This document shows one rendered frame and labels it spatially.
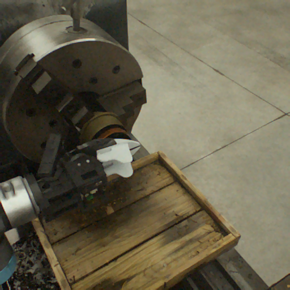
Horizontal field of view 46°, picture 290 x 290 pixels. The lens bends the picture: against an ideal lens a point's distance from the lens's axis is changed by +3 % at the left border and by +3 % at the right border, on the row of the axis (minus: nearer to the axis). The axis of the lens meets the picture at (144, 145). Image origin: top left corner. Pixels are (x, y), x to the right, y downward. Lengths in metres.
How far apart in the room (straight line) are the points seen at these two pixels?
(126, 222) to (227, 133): 1.68
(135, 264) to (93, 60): 0.42
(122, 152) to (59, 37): 0.24
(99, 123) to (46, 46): 0.17
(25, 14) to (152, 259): 0.57
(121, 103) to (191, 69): 2.29
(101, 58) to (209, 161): 1.54
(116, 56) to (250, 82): 2.26
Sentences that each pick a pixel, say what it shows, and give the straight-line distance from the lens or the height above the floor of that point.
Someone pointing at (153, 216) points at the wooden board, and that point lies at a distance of 0.78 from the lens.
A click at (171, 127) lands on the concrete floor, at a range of 2.35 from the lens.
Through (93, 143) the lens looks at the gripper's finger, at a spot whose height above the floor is 1.13.
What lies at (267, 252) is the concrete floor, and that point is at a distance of 1.85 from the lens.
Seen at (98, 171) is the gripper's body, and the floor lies 1.12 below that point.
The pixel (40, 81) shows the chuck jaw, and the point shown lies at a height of 1.19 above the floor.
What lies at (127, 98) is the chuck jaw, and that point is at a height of 1.11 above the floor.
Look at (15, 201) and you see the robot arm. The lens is 0.56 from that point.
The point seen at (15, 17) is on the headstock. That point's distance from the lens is 0.80.
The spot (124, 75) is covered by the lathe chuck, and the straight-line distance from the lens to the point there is 0.75.
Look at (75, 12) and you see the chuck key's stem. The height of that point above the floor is 1.27.
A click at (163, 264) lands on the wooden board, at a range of 0.73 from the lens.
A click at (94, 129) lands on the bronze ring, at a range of 0.64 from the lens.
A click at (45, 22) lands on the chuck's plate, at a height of 1.24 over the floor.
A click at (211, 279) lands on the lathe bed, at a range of 0.77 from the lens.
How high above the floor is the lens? 1.53
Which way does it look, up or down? 44 degrees down
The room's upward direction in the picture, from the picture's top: straight up
